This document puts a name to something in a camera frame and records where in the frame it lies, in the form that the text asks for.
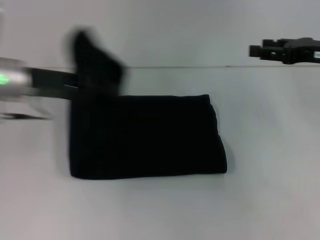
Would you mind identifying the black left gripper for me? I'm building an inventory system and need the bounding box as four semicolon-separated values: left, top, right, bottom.
30;67;81;101

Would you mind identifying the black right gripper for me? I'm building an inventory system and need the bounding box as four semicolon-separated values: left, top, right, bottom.
248;36;320;66

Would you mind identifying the left gripper cable with connector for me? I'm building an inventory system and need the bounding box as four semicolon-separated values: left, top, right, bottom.
0;111;53;121

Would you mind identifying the black t-shirt with FREE print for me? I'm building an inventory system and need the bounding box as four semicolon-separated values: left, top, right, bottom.
65;29;229;182

